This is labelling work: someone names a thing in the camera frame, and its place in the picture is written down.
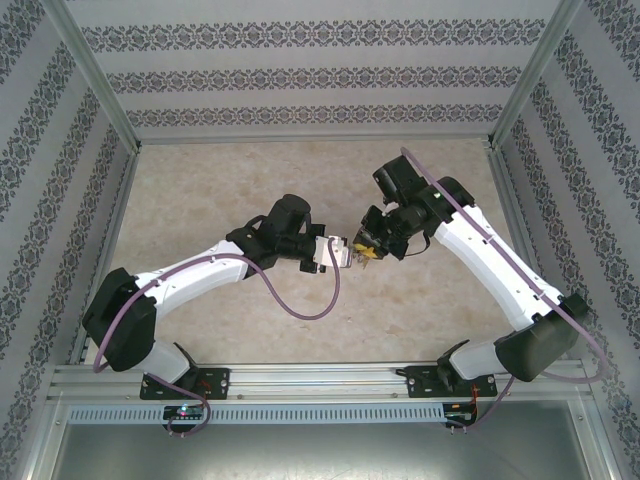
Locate grey slotted cable duct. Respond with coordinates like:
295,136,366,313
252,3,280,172
67,403,446,425

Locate aluminium frame bar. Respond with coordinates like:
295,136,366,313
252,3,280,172
569,399,624,480
22,394,69,480

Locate grey metal sheet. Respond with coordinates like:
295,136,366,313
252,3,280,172
49,422,599,480

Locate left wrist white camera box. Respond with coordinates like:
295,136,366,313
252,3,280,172
313,235,352,270

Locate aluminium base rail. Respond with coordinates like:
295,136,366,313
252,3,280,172
47,360,586,401

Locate aluminium table back rail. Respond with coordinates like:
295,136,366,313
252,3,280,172
135,135,494,147

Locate aluminium table side rail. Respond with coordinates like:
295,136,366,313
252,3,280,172
485,145,571,361
67,147,144,366

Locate aluminium frame post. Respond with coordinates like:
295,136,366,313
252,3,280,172
485,0,585,150
40,0,144,151

